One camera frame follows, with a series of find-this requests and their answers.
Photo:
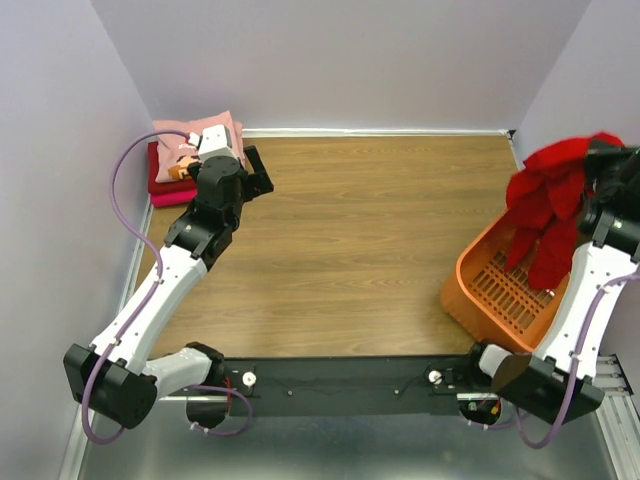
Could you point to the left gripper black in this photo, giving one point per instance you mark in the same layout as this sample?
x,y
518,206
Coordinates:
x,y
256,172

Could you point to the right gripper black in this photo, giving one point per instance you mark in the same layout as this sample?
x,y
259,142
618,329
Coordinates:
x,y
605,163

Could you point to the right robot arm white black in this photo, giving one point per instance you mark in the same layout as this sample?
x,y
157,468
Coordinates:
x,y
555,382

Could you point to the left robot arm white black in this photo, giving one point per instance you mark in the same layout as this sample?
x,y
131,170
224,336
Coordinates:
x,y
114,376

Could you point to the pink folded printed t shirt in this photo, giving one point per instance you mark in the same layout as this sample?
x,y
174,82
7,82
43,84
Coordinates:
x,y
172,149

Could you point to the magenta folded t shirt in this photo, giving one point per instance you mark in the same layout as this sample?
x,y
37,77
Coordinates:
x,y
165,200

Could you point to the orange plastic laundry basket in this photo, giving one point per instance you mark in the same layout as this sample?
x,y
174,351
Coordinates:
x,y
496,305

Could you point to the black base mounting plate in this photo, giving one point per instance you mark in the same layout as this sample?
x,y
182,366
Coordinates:
x,y
358,385

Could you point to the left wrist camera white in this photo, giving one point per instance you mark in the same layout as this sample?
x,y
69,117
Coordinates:
x,y
215,141

